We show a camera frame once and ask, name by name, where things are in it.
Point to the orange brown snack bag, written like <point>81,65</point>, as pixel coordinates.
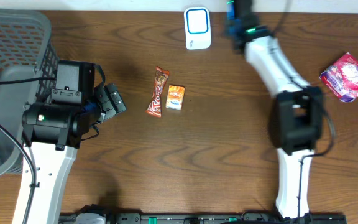
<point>155,106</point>

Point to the small orange box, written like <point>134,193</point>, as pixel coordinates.
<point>175,97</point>

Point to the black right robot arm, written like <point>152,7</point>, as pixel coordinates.
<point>295,121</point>

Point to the white barcode scanner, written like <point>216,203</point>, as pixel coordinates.
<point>197,28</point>

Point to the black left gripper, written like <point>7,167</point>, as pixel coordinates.
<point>111,99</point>

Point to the grey plastic mesh basket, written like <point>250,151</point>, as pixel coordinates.
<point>28,65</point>

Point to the red purple snack pack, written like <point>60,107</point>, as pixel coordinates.
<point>342,78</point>

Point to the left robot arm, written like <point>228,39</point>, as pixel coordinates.
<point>53,132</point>

